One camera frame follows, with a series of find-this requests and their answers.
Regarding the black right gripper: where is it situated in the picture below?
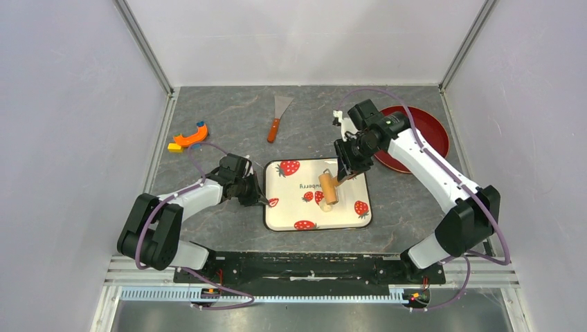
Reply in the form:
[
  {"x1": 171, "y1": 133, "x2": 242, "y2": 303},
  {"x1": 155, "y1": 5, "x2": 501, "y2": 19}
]
[{"x1": 334, "y1": 136, "x2": 381, "y2": 183}]

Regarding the wooden dough roller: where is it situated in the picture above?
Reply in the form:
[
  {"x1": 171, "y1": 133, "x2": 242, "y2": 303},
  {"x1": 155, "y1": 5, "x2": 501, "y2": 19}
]
[{"x1": 318, "y1": 169, "x2": 354, "y2": 205}]

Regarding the white strawberry print tray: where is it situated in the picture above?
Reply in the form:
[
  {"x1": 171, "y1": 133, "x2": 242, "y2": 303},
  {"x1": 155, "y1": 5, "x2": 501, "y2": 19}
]
[{"x1": 264, "y1": 158, "x2": 373, "y2": 232}]

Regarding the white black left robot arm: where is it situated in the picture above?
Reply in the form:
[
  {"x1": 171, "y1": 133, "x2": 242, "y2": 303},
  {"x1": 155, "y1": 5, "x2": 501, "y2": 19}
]
[{"x1": 116, "y1": 154, "x2": 269, "y2": 282}]

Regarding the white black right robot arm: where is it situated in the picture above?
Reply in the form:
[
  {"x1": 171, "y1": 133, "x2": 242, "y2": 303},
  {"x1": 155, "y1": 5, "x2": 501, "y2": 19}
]
[{"x1": 333, "y1": 100, "x2": 500, "y2": 282}]

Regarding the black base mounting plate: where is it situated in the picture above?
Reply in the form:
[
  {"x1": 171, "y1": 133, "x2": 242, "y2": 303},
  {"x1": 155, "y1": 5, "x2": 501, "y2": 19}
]
[{"x1": 199, "y1": 251, "x2": 446, "y2": 296}]

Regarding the orange curved toy block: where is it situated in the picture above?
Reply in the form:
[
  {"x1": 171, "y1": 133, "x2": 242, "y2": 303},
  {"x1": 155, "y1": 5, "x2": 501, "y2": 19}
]
[{"x1": 173, "y1": 123, "x2": 208, "y2": 147}]

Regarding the dark red round plate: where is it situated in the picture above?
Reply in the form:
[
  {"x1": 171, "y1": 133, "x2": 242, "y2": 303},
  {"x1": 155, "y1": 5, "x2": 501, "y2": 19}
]
[{"x1": 374, "y1": 107, "x2": 450, "y2": 174}]

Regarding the yellow toy block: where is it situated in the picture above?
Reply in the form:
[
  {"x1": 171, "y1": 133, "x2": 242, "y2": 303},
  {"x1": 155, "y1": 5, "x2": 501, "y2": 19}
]
[{"x1": 167, "y1": 142, "x2": 185, "y2": 154}]

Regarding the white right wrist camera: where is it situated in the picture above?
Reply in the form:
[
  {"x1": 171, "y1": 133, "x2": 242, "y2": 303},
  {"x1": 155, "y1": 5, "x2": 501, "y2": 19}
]
[{"x1": 332, "y1": 110, "x2": 358, "y2": 141}]

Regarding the metal scraper with wooden handle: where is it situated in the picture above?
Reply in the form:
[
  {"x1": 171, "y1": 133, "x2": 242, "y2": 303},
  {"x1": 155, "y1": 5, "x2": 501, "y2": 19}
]
[{"x1": 267, "y1": 95, "x2": 293, "y2": 144}]

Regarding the light blue slotted cable duct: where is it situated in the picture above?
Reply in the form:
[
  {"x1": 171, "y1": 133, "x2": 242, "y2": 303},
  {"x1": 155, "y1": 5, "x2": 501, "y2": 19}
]
[{"x1": 120, "y1": 286, "x2": 408, "y2": 304}]

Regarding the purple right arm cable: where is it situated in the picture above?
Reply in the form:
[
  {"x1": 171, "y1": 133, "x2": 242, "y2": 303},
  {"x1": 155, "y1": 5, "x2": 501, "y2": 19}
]
[{"x1": 336, "y1": 88, "x2": 512, "y2": 313}]

